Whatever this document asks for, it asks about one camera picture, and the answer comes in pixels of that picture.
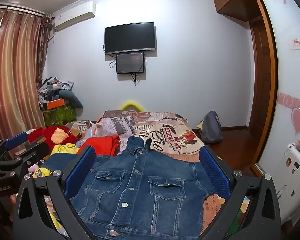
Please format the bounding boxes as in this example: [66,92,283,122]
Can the black wall television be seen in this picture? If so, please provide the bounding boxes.
[104,22,157,55]

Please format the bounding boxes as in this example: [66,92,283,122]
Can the green patterned box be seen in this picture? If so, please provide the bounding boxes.
[43,105,77,127]

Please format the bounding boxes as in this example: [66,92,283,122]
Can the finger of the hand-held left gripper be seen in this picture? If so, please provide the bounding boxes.
[0,131,29,156]
[0,142,50,173]

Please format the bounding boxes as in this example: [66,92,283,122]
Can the grey backpack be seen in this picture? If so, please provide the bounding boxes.
[200,111,224,144]

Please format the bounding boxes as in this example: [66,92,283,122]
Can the red box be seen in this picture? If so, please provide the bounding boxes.
[27,127,44,143]

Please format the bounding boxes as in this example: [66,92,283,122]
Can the brown cardboard piece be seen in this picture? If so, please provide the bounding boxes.
[69,128,87,138]

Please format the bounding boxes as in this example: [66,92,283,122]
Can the striped brown curtain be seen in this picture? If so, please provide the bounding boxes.
[0,4,53,142]

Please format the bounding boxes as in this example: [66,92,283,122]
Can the wooden door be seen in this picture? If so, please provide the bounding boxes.
[249,17,273,130]

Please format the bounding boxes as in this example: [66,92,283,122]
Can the white stickered suitcase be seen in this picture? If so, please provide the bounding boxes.
[275,142,300,225]

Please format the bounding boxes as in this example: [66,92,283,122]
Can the printed folded quilt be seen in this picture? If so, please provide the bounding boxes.
[96,109,153,142]

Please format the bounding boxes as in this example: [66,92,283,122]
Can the pile of bags and clutter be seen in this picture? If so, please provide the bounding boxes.
[37,76,75,105]

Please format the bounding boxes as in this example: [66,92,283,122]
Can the yellow blanket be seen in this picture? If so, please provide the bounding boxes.
[33,142,81,232]

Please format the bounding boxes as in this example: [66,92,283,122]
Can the yellow foam ring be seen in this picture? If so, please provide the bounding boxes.
[121,100,144,112]

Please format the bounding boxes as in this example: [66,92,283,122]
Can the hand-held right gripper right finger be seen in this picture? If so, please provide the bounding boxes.
[199,146,282,240]

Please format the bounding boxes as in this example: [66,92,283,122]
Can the orange box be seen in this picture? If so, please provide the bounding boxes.
[46,98,66,110]

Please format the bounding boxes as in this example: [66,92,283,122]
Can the printed bed sheet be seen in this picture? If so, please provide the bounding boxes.
[40,110,254,240]

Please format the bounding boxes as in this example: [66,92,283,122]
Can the white heart-printed wardrobe door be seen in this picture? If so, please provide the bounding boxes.
[255,0,300,180]

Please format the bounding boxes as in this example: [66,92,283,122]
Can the red plush toy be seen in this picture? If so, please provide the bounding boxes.
[41,126,77,151]

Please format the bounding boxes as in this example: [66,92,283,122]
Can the red garment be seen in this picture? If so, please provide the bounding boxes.
[79,135,121,157]

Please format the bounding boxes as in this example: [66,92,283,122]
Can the dark teal cushion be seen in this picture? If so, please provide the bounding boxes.
[59,90,84,117]

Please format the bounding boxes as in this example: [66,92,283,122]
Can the small black monitor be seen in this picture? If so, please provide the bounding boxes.
[116,51,146,75]

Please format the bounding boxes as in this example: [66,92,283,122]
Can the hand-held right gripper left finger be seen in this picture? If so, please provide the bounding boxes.
[12,145,97,240]

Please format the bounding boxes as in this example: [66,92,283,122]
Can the blue denim jeans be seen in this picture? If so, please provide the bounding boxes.
[44,136,227,239]

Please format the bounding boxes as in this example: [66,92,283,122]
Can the striped pillow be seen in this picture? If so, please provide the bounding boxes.
[65,120,93,133]

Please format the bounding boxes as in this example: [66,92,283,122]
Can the white air conditioner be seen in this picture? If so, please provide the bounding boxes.
[52,1,96,30]

